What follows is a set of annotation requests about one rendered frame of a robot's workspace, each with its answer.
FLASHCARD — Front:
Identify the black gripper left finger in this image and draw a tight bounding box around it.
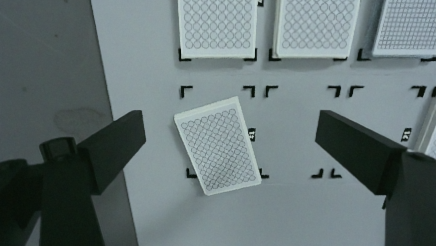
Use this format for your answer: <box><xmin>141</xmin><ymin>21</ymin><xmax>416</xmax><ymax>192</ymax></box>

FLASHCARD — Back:
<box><xmin>0</xmin><ymin>110</ymin><xmax>146</xmax><ymax>246</ymax></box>

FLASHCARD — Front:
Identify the grey deck plate with bays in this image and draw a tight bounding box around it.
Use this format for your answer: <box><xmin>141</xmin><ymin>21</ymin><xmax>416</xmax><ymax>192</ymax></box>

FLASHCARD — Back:
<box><xmin>91</xmin><ymin>0</ymin><xmax>436</xmax><ymax>246</ymax></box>

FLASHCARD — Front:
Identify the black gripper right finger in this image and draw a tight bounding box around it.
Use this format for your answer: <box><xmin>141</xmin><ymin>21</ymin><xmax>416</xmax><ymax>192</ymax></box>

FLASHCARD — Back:
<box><xmin>315</xmin><ymin>110</ymin><xmax>436</xmax><ymax>246</ymax></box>

